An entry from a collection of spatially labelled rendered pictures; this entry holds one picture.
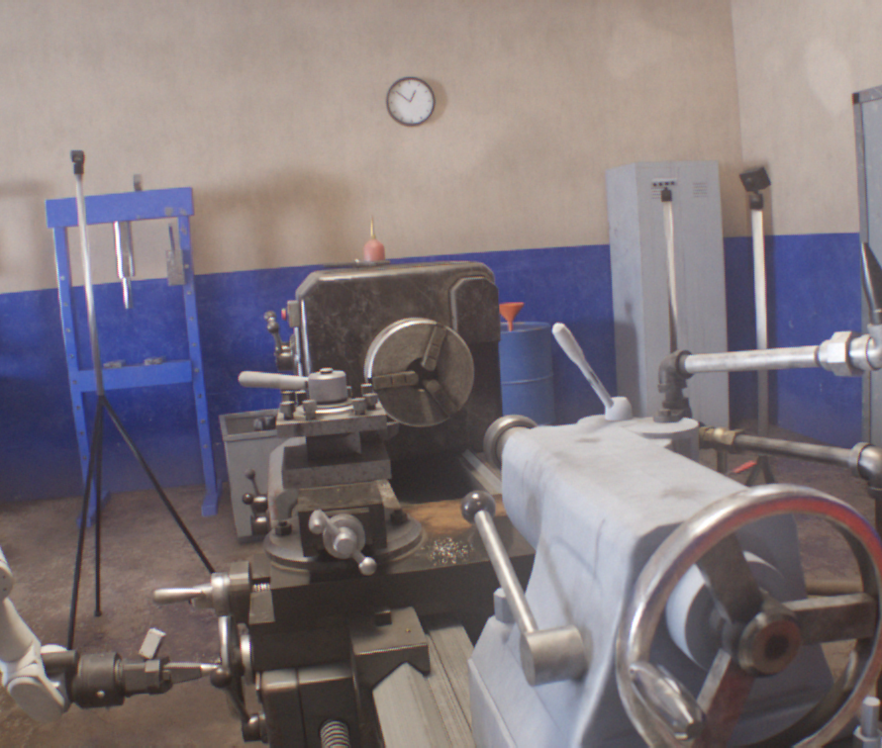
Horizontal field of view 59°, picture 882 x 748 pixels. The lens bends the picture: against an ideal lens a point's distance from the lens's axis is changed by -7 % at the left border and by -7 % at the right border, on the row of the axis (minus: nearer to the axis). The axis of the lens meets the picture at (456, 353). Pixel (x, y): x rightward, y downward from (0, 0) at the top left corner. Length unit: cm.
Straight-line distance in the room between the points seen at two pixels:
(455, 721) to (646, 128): 531
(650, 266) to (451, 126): 157
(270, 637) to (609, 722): 66
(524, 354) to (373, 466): 367
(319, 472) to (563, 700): 67
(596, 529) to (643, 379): 480
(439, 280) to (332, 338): 31
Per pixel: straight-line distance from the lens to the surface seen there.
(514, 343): 489
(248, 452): 416
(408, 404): 197
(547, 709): 75
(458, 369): 198
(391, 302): 214
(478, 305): 213
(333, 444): 131
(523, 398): 495
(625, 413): 100
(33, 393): 571
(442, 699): 108
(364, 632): 117
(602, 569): 68
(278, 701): 124
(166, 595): 131
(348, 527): 113
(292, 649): 125
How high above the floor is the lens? 137
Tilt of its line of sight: 7 degrees down
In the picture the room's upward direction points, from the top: 4 degrees counter-clockwise
